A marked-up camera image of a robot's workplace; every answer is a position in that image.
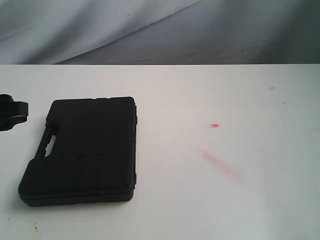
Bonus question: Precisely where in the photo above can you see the black plastic carrying case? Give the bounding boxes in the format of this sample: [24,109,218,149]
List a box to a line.
[18,96,138,207]

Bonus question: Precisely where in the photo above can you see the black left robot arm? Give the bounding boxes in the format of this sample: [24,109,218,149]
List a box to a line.
[0,94,29,132]

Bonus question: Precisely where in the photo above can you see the grey backdrop cloth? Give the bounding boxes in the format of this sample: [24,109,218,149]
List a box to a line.
[0,0,320,65]

